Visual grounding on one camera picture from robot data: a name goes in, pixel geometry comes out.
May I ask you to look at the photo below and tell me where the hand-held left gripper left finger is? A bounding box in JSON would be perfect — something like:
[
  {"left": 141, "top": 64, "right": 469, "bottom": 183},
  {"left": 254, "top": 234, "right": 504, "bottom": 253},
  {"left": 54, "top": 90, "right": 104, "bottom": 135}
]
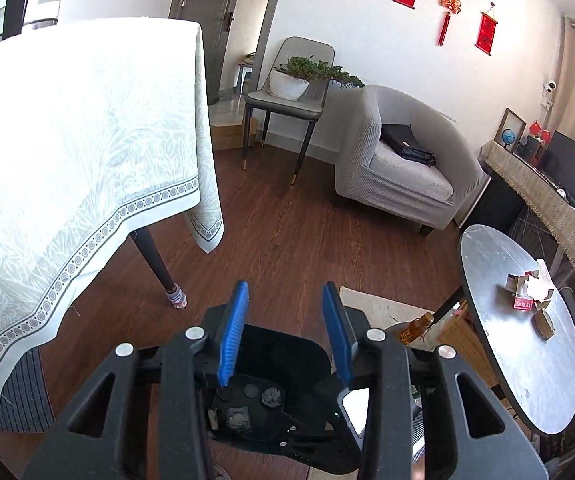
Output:
[{"left": 22, "top": 280, "right": 250, "bottom": 480}]

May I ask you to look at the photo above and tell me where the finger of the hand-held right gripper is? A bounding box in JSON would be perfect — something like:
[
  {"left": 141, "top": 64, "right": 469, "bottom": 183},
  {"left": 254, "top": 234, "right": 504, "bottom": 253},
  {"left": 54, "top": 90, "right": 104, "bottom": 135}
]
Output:
[{"left": 267, "top": 410, "right": 355, "bottom": 457}]

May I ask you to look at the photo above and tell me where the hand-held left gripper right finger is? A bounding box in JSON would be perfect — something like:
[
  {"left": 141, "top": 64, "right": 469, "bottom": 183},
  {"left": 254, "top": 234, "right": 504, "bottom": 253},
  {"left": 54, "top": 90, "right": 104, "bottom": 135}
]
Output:
[{"left": 321, "top": 281, "right": 551, "bottom": 480}]

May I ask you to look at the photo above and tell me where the dark teal trash bin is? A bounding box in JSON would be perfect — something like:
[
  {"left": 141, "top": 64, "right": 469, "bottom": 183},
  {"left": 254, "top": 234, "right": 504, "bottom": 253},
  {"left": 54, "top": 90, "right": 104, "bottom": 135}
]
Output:
[{"left": 200, "top": 305, "right": 368, "bottom": 476}]

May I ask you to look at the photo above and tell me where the red and white carton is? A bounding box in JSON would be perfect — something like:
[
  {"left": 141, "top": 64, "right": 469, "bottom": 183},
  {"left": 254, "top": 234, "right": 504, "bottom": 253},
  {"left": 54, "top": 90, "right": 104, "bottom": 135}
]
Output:
[{"left": 505, "top": 259, "right": 561, "bottom": 306}]

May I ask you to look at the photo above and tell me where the small brown cardboard box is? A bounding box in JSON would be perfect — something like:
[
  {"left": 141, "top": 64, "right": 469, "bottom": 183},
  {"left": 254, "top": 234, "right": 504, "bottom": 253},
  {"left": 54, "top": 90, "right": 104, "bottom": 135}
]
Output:
[{"left": 532, "top": 307, "right": 557, "bottom": 341}]

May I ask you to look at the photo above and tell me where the beige rug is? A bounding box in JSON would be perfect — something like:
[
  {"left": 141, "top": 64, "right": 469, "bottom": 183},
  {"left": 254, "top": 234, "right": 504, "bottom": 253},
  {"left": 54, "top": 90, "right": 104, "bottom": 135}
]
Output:
[{"left": 338, "top": 285, "right": 448, "bottom": 341}]

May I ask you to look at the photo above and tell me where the amber glass bottle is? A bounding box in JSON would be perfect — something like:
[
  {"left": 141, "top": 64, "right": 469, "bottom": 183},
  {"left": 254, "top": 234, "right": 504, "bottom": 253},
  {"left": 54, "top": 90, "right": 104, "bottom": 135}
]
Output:
[{"left": 398, "top": 311, "right": 435, "bottom": 346}]

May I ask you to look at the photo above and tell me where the dark table leg with sock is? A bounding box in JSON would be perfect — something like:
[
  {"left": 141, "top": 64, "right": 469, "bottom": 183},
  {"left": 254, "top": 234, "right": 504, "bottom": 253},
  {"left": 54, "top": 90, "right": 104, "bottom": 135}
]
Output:
[{"left": 130, "top": 230, "right": 190, "bottom": 311}]

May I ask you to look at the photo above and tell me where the round grey marble table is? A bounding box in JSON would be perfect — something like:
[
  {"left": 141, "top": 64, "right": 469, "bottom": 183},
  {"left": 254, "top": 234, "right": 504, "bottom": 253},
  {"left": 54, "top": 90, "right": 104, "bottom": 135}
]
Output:
[{"left": 437, "top": 224, "right": 575, "bottom": 436}]

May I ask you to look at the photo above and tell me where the grey armchair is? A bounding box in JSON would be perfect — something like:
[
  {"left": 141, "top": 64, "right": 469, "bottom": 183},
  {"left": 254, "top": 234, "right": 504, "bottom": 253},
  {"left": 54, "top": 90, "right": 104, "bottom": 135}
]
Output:
[{"left": 335, "top": 85, "right": 485, "bottom": 236}]

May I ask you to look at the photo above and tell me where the flat cardboard piece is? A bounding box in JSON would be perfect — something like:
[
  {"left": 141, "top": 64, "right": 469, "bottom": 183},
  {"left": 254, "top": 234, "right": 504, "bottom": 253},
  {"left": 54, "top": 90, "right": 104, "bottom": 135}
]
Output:
[{"left": 210, "top": 117, "right": 258, "bottom": 151}]

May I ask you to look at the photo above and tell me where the black handbag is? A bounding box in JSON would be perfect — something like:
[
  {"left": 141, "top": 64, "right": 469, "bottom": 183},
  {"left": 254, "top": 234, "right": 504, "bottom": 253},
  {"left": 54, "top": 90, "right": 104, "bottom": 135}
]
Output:
[{"left": 380, "top": 123, "right": 438, "bottom": 167}]

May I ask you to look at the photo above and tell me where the grey striped floor mat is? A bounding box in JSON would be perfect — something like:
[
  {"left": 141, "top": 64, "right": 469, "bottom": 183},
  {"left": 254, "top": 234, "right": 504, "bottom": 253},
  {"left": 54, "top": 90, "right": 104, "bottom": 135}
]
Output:
[{"left": 0, "top": 347, "right": 58, "bottom": 433}]

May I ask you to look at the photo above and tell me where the grey dining chair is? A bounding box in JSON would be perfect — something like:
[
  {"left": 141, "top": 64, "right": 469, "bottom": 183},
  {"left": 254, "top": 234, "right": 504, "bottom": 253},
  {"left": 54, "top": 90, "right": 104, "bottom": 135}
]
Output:
[{"left": 242, "top": 36, "right": 335, "bottom": 186}]

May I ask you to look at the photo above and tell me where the pale green patterned tablecloth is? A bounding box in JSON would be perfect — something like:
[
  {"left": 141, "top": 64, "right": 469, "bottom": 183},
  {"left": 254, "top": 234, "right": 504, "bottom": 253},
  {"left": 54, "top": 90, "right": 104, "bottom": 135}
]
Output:
[{"left": 0, "top": 16, "right": 225, "bottom": 438}]

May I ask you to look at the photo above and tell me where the beige fringed desk cloth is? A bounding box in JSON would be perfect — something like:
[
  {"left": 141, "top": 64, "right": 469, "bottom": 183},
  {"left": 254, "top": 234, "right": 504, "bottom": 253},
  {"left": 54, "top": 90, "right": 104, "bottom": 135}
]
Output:
[{"left": 480, "top": 140, "right": 575, "bottom": 311}]

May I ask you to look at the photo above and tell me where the potted plant in white pot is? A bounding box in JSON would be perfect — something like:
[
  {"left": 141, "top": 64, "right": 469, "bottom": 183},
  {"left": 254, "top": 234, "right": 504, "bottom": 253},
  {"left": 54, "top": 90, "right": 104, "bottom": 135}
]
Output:
[{"left": 268, "top": 55, "right": 365, "bottom": 102}]

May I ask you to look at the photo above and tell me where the dark wooden box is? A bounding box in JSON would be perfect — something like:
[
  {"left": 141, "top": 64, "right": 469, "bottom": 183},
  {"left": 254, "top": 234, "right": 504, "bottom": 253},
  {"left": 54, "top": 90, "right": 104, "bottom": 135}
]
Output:
[{"left": 517, "top": 136, "right": 548, "bottom": 163}]

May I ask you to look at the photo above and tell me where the black monitor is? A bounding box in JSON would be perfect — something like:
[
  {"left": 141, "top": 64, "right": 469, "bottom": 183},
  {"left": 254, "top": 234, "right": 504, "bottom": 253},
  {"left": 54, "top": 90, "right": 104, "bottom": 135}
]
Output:
[{"left": 537, "top": 130, "right": 575, "bottom": 206}]

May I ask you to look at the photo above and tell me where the grey door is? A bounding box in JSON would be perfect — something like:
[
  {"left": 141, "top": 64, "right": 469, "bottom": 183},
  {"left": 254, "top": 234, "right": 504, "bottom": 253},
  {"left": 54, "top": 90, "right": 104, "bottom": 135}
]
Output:
[{"left": 168, "top": 0, "right": 240, "bottom": 106}]

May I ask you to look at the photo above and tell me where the wooden picture frame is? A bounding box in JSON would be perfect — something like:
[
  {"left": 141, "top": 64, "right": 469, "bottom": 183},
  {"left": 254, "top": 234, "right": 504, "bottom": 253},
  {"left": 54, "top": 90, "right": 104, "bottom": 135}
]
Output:
[{"left": 496, "top": 107, "right": 527, "bottom": 153}]

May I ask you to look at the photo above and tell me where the glass kettle with black handle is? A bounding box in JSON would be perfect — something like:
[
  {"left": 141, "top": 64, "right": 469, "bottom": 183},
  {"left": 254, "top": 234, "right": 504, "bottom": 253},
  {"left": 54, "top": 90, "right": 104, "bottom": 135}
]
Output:
[{"left": 2, "top": 0, "right": 64, "bottom": 41}]

